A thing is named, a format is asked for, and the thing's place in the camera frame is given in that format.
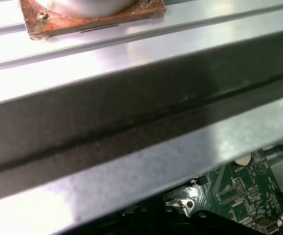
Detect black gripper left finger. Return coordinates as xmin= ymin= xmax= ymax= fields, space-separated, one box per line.
xmin=120 ymin=207 xmax=193 ymax=235

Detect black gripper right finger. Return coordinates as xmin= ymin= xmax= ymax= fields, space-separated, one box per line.
xmin=191 ymin=210 xmax=262 ymax=235

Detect green motherboard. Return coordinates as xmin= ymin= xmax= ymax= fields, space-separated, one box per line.
xmin=164 ymin=148 xmax=283 ymax=233

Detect metal internal USB port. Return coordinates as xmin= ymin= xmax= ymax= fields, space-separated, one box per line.
xmin=253 ymin=217 xmax=279 ymax=234

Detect round coin battery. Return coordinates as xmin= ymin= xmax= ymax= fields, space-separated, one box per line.
xmin=233 ymin=153 xmax=251 ymax=167

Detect black open PC case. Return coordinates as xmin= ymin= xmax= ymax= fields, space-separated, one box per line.
xmin=0 ymin=23 xmax=283 ymax=235

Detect brown square base plate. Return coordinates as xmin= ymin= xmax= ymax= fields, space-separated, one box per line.
xmin=18 ymin=0 xmax=168 ymax=43

